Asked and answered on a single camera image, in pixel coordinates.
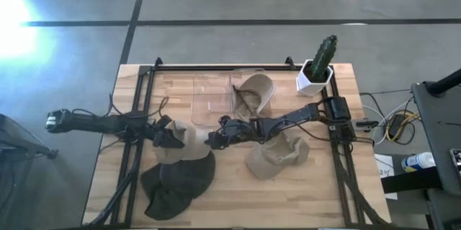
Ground yellow cable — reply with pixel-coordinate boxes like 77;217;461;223
385;111;421;143

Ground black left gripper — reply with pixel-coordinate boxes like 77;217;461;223
146;114;186;149

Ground white cable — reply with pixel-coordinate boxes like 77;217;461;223
362;99;415;141

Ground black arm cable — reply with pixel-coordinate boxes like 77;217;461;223
107;94;170;120

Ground dark grey side desk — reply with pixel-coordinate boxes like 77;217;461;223
411;67;461;198

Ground white paper sheet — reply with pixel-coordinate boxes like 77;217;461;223
374;153;399;201

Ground black power adapter box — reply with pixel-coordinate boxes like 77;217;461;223
387;113;408;138

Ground white spray can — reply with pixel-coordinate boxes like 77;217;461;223
400;151;437;174

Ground black aluminium table frame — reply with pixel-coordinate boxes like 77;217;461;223
89;56;390;229

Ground dark grey baseball cap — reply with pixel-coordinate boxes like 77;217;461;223
140;150;217;221

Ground white hexagonal plant pot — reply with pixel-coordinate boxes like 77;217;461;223
295;58;334;98

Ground green cactus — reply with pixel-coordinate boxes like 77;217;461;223
310;34;339;81

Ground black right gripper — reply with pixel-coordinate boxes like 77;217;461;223
204;115;257;151

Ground beige baseball cap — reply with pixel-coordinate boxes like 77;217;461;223
232;72;277;121
153;119;214;165
245;131;311;182

